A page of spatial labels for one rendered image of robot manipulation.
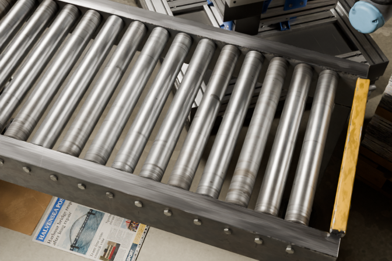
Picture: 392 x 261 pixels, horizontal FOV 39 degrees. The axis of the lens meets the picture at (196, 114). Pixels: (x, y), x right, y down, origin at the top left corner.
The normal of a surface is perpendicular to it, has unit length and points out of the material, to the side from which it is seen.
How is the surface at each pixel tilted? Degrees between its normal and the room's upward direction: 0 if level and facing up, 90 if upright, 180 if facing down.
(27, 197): 0
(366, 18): 90
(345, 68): 0
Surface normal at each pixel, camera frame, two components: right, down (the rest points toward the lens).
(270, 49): 0.04, -0.61
